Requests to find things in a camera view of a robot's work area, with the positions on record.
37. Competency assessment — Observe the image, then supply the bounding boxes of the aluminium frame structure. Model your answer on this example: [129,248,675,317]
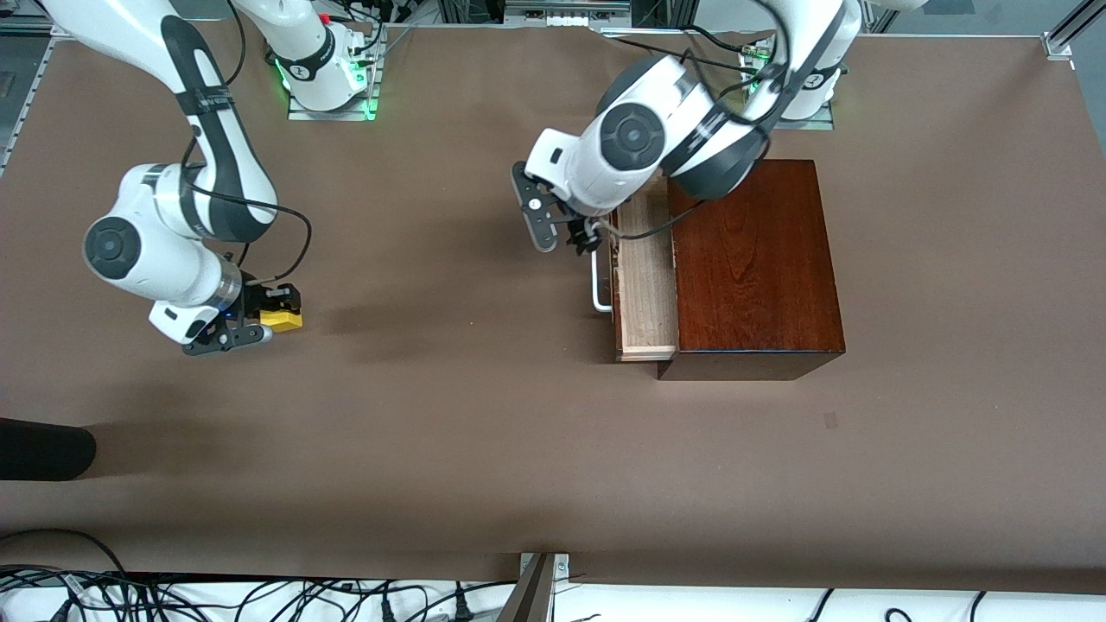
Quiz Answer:
[380,0,917,35]

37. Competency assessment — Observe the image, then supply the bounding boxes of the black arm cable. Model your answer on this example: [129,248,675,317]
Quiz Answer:
[180,0,314,286]
[596,0,832,240]

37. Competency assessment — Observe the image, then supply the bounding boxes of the black ribbed cylinder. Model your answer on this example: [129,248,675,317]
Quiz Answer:
[0,418,97,481]

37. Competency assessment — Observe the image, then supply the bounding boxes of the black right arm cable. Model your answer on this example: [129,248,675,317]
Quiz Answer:
[180,0,314,286]

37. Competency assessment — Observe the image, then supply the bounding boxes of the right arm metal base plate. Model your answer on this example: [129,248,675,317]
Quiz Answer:
[287,50,382,123]

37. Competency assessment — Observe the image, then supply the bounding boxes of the black cable with white tag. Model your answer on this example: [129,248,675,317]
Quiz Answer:
[0,566,113,622]

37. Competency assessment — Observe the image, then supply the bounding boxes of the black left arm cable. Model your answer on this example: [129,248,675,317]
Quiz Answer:
[596,0,832,240]

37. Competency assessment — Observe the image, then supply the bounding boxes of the wooden drawer with white handle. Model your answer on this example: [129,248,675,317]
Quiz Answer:
[591,177,682,362]

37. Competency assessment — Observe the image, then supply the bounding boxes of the metal table corner bracket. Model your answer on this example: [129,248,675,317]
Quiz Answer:
[1041,0,1106,60]

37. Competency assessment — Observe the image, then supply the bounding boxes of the white terminal strip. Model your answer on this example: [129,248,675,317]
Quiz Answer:
[505,0,632,27]

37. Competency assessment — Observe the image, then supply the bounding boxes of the black power cable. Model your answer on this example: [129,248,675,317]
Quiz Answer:
[596,24,761,70]

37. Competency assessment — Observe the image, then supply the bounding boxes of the dark metal post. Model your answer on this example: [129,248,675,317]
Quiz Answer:
[495,555,556,622]

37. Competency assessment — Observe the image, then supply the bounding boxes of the dark wooden drawer box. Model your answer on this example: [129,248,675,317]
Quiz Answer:
[657,158,847,382]

